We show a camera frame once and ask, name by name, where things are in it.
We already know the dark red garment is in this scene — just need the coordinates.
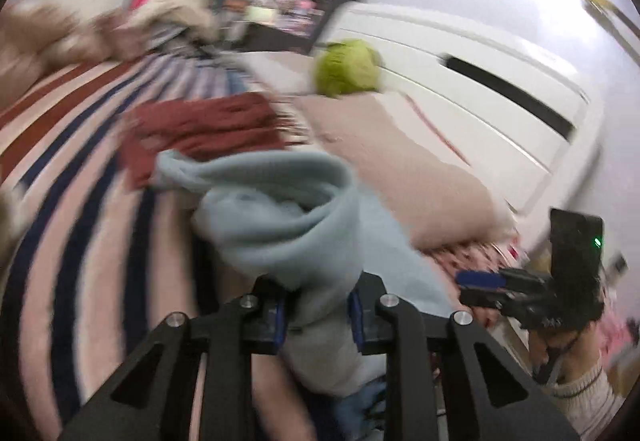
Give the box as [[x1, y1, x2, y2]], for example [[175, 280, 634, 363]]
[[119, 93, 286, 190]]

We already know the white bed headboard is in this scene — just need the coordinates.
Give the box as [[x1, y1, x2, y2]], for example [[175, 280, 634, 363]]
[[314, 2, 603, 216]]

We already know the striped bed blanket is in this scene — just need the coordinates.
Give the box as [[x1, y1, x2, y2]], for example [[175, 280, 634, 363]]
[[1, 55, 252, 440]]

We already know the black camera box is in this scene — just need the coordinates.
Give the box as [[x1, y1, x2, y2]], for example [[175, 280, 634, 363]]
[[549, 208, 604, 317]]

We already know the yellow guitar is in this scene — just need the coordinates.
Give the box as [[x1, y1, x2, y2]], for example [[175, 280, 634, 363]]
[[582, 0, 639, 63]]

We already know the green plush toy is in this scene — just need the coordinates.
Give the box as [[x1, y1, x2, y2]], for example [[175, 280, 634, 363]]
[[314, 39, 383, 97]]

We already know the pile of clothes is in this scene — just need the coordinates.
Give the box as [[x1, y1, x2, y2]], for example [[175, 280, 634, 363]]
[[124, 0, 220, 57]]

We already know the pink ribbed pillow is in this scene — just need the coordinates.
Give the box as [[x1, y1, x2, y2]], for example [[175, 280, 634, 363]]
[[293, 93, 515, 251]]

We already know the light blue garment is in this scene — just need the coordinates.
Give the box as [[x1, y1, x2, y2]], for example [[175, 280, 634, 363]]
[[152, 150, 454, 397]]

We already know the right hand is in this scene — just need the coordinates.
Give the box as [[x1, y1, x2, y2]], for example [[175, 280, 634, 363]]
[[527, 325, 601, 387]]

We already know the right forearm cream sleeve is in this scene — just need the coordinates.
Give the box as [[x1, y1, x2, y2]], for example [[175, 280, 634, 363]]
[[549, 360, 625, 440]]

